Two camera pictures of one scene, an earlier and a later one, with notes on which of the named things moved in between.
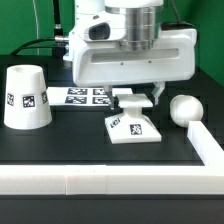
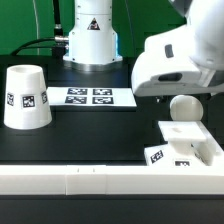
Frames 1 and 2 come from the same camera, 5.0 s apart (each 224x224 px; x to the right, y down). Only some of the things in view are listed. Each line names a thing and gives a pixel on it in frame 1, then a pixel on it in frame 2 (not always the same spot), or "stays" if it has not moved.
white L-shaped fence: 124,179 stays
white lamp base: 131,126 to 186,145
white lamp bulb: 185,109 stays
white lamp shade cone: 26,104 stays
